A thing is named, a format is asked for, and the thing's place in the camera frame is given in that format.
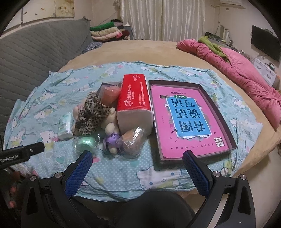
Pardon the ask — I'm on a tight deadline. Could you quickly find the pink dress teddy bear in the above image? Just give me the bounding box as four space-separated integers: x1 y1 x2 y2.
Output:
71 98 86 135

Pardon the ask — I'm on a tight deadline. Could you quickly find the green garment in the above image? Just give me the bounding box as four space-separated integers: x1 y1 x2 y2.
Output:
198 36 229 63

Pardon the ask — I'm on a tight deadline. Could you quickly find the white curtain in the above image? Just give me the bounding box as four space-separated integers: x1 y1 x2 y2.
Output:
120 0 206 42

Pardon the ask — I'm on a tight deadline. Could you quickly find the red tissue pack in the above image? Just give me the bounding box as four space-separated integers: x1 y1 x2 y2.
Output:
117 73 154 136

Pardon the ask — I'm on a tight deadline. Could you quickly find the brown item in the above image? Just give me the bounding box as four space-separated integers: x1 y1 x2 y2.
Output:
120 127 146 159

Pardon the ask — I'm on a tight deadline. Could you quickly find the leopard print scrunchie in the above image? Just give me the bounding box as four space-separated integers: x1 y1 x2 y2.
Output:
74 92 110 136

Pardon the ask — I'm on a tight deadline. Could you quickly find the stack of folded clothes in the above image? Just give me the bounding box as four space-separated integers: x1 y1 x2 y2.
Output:
90 19 132 43

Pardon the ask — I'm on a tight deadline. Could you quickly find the dark tray with pink book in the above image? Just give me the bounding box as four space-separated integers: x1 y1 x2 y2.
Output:
149 80 237 163

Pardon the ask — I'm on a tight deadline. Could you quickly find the tan bed blanket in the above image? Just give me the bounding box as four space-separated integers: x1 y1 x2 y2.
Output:
60 40 280 175

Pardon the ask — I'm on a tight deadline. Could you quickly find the cluttered dresser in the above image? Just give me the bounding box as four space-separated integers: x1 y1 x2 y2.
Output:
205 25 251 60

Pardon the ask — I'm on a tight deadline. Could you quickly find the white drawer cabinet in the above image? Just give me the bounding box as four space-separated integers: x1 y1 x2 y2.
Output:
252 58 277 88

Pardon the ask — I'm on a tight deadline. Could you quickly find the black wall television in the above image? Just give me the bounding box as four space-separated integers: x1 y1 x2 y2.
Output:
251 25 280 61

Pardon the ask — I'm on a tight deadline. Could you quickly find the green item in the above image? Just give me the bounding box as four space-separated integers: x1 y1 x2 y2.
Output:
73 134 100 155

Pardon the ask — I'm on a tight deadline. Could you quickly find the person's left hand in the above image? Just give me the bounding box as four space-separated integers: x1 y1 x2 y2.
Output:
1 170 27 211

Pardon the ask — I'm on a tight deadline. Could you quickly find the wall painting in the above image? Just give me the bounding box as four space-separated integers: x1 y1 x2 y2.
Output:
8 0 75 27

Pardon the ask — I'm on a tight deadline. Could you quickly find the pink quilt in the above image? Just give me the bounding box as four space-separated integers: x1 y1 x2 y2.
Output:
177 39 280 129

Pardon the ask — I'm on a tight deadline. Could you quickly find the dark patterned pillow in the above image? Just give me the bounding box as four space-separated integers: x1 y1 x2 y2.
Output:
82 41 103 54

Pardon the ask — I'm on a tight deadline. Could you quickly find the grey quilted headboard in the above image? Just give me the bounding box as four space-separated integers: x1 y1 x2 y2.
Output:
1 18 92 135

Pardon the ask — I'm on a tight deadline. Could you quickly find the purple dress teddy bear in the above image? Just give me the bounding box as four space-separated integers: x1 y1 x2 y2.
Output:
101 107 120 155

